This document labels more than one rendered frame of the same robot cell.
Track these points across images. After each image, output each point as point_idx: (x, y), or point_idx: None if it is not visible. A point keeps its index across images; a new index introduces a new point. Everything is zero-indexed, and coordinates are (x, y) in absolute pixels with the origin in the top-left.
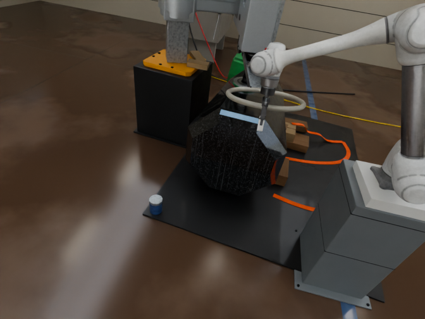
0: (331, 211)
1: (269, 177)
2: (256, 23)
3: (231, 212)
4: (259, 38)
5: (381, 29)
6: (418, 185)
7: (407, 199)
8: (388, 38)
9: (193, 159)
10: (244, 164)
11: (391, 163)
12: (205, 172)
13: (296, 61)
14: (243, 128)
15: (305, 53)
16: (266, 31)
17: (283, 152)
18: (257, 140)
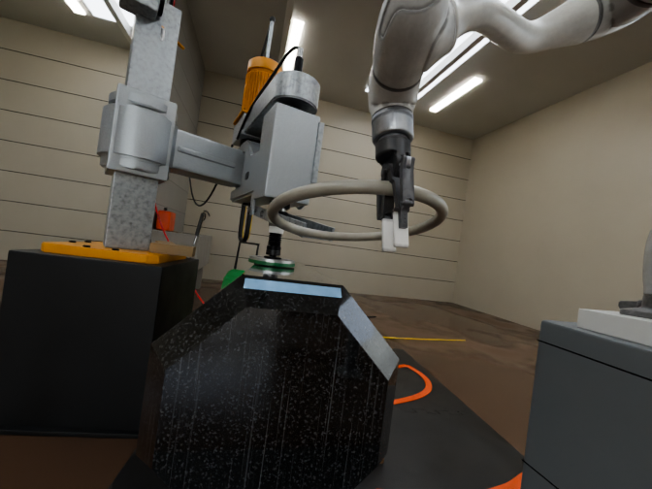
0: (626, 460)
1: (380, 435)
2: (286, 154)
3: None
4: (293, 177)
5: (585, 0)
6: None
7: None
8: (601, 16)
9: (166, 445)
10: (317, 413)
11: None
12: (203, 481)
13: (485, 16)
14: (306, 309)
15: (499, 2)
16: (302, 168)
17: (394, 358)
18: (342, 334)
